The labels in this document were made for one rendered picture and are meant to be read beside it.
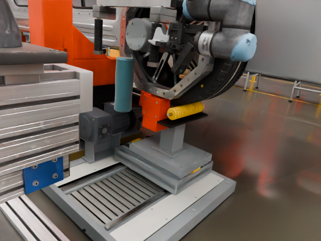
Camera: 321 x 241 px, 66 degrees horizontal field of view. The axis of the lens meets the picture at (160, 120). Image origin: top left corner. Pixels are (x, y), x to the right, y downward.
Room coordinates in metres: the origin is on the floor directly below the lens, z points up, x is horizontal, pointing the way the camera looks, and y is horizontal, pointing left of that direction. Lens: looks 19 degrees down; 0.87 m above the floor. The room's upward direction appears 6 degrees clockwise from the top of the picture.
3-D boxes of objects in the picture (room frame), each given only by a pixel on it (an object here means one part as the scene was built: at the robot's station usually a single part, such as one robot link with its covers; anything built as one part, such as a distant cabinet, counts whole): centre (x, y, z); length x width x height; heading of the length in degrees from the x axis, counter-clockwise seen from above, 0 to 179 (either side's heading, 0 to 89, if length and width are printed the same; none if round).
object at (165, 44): (0.86, 0.00, 0.83); 0.09 x 0.05 x 0.02; 59
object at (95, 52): (1.15, 0.31, 0.83); 0.04 x 0.04 x 0.16
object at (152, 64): (0.93, 0.05, 0.83); 0.04 x 0.04 x 0.16
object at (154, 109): (1.25, 0.01, 0.48); 0.16 x 0.12 x 0.17; 141
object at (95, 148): (1.47, 0.29, 0.26); 0.42 x 0.18 x 0.35; 141
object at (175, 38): (0.84, -0.06, 0.86); 0.12 x 0.08 x 0.09; 51
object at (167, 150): (1.35, -0.08, 0.32); 0.40 x 0.30 x 0.28; 51
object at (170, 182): (1.38, -0.04, 0.13); 0.50 x 0.36 x 0.10; 51
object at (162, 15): (0.95, 0.03, 0.93); 0.09 x 0.05 x 0.05; 141
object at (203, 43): (0.79, -0.12, 0.85); 0.08 x 0.05 x 0.08; 141
